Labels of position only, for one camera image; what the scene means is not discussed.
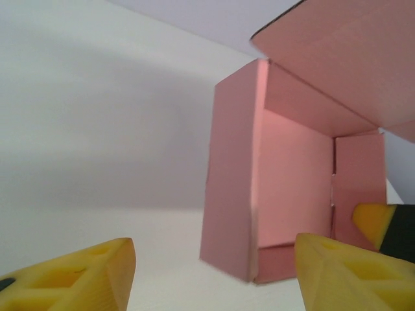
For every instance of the pink paper box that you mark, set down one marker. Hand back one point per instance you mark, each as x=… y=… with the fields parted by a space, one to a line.
x=285 y=181

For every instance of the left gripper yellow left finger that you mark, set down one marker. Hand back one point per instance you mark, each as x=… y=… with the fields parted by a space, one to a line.
x=65 y=285

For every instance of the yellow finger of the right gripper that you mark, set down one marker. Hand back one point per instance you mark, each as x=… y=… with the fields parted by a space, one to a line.
x=373 y=220

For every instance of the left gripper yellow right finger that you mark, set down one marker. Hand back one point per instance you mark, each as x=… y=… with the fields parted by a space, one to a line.
x=350 y=285

